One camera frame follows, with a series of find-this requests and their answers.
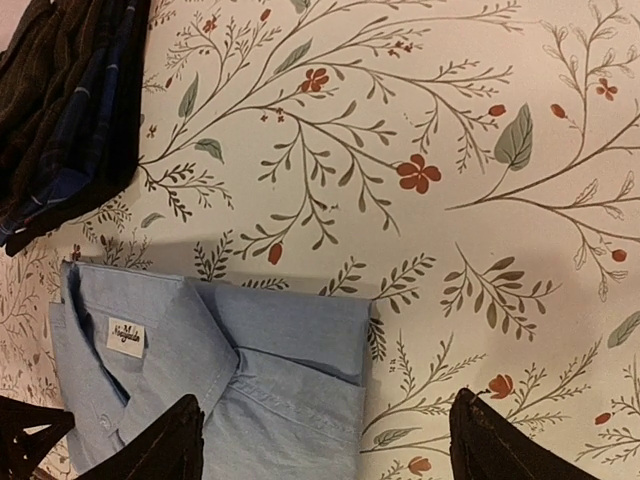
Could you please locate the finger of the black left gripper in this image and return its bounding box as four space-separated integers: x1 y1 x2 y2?
1 397 75 479

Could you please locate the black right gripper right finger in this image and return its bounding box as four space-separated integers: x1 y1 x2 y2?
449 388 596 480

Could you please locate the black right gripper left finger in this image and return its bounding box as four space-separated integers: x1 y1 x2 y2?
84 394 204 480

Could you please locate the light blue long sleeve shirt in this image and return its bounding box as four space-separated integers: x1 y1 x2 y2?
49 262 371 479

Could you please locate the dark blue shirt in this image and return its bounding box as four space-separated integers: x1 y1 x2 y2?
1 1 150 256

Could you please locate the black pinstriped shirt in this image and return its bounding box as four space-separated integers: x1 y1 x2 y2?
1 1 104 216

